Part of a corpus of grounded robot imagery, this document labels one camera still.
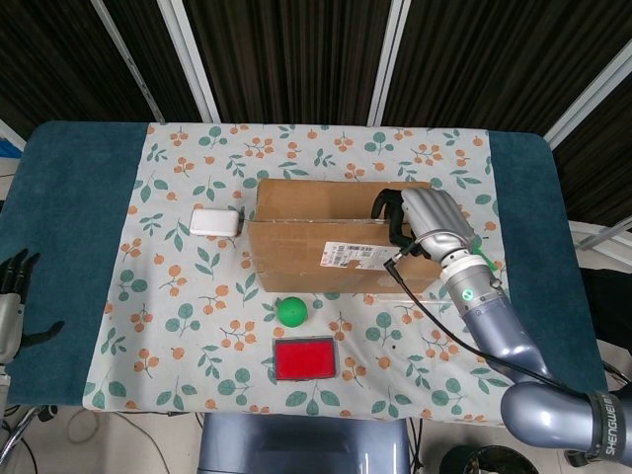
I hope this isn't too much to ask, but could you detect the black round bin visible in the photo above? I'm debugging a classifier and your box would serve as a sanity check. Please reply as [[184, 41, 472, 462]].
[[443, 443, 519, 474]]

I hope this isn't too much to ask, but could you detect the white metal frame post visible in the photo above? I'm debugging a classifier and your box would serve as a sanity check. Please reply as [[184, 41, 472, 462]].
[[367, 0, 411, 127], [542, 48, 632, 149], [157, 0, 221, 123]]

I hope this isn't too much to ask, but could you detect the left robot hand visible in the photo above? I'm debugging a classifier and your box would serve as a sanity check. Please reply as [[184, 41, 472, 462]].
[[0, 249, 65, 364]]

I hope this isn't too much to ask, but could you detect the green plastic packet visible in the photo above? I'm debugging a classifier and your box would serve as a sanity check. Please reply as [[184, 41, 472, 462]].
[[471, 236, 501, 274]]

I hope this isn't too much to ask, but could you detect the white crate with blue contents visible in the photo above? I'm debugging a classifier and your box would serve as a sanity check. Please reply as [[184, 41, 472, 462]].
[[0, 118, 26, 164]]

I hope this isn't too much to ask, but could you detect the green ball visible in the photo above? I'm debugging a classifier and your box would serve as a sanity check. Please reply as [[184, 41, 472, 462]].
[[276, 294, 311, 328]]

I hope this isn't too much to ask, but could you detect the brown cardboard box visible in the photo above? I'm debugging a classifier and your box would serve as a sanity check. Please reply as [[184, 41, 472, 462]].
[[246, 178, 445, 293]]

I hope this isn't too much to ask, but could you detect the floral tablecloth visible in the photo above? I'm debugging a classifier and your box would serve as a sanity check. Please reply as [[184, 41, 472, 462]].
[[82, 121, 532, 427]]

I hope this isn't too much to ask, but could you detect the white rectangular case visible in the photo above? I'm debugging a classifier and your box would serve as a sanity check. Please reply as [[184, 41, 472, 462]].
[[189, 206, 246, 238]]

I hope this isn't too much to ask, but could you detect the thin grey frame post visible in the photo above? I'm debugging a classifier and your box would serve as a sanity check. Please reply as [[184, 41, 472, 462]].
[[91, 0, 165, 123]]

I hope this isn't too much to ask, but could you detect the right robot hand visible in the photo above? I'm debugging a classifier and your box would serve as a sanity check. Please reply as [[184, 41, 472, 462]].
[[369, 187, 478, 262]]

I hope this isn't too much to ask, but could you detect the red ink pad case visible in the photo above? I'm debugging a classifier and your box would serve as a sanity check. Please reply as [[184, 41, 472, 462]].
[[273, 336, 339, 382]]

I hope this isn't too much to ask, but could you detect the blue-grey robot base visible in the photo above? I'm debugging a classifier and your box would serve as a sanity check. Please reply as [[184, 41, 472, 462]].
[[197, 413, 412, 474]]

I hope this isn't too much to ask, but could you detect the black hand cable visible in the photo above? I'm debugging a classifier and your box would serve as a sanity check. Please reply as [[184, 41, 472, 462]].
[[383, 259, 589, 396]]

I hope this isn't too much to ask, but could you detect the teal table cover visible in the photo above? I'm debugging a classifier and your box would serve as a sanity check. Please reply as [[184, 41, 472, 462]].
[[0, 120, 608, 424]]

